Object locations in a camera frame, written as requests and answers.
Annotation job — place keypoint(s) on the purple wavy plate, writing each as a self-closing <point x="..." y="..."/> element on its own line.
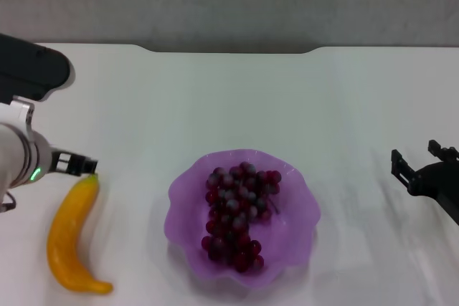
<point x="287" y="220"/>

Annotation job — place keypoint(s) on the yellow banana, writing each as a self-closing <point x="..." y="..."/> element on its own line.
<point x="70" y="227"/>

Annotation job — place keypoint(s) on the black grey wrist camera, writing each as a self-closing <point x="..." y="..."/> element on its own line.
<point x="32" y="69"/>

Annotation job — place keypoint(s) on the dark red grape bunch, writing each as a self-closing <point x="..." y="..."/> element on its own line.
<point x="233" y="209"/>

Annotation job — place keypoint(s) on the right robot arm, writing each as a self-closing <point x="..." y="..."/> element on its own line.
<point x="450" y="209"/>

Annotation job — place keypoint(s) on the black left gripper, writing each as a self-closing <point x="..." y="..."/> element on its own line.
<point x="62" y="162"/>

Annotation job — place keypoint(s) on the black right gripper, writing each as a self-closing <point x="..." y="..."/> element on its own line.
<point x="435" y="180"/>

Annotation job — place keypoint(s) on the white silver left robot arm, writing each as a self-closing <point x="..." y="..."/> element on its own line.
<point x="19" y="155"/>

